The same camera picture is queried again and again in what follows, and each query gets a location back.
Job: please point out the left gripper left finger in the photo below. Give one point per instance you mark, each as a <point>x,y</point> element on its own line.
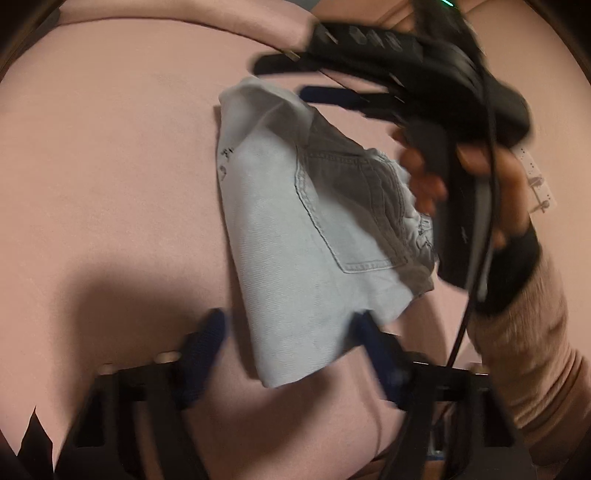
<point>102,442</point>

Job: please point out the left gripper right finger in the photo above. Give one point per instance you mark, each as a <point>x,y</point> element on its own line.
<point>455,407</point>

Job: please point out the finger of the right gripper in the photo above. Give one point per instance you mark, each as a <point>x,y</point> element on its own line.
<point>289,62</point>
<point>369,104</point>

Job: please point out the light blue strawberry pants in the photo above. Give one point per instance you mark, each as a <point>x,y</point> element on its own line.
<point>319,228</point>

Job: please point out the pink sleeved right forearm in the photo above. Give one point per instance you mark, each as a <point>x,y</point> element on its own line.
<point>543,380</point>

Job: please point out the right hand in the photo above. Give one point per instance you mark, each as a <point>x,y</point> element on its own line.
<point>512,217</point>

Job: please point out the pink blanket roll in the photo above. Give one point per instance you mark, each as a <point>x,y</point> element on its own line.
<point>184,18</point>

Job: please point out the white power strip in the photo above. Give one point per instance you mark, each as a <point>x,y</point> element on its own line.
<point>541,199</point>

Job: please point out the pink bed mattress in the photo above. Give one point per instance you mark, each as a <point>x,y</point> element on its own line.
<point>111,235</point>

